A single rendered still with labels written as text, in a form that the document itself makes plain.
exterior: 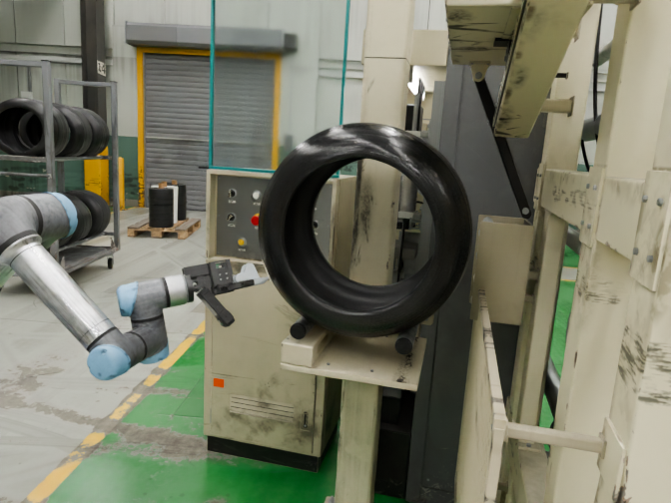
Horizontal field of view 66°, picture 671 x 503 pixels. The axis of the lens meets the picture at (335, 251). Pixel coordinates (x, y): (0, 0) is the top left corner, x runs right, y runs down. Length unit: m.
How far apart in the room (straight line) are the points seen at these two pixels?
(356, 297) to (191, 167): 9.50
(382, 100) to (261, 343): 1.14
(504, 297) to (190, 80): 9.82
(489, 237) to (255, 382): 1.23
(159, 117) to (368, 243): 9.73
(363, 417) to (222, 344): 0.76
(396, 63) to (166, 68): 9.69
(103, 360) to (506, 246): 1.09
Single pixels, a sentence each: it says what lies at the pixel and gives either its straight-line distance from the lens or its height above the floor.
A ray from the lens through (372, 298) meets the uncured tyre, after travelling 1.58.
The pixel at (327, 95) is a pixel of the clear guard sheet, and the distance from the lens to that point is 2.06.
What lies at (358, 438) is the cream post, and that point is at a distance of 1.90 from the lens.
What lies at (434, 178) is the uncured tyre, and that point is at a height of 1.33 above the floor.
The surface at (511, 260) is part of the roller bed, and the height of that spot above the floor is 1.09.
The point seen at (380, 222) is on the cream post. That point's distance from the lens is 1.65.
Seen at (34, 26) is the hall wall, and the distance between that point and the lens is 12.51.
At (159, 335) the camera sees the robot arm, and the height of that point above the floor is 0.92.
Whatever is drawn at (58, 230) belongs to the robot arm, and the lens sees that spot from 1.41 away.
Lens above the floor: 1.37
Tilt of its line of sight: 11 degrees down
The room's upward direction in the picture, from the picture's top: 4 degrees clockwise
